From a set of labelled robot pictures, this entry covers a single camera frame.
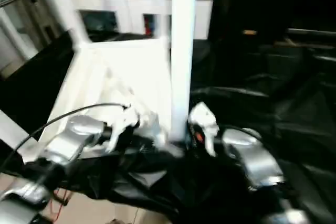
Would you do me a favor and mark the white plastic table top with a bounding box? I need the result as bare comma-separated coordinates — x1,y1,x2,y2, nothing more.
18,38,185,165

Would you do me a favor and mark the white plastic table leg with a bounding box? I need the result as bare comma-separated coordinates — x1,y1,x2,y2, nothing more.
34,0,91,52
155,0,172,45
0,110,40,155
167,0,200,144

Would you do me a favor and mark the black plastic mat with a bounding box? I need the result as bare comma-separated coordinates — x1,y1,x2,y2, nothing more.
0,27,336,224

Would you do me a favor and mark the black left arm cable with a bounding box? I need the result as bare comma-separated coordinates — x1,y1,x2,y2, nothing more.
0,103,130,171

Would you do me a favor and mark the red floor cable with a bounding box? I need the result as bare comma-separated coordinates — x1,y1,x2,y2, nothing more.
51,193,72,220

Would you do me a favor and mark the black bench with silver rail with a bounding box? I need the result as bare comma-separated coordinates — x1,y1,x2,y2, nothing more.
286,27,336,63

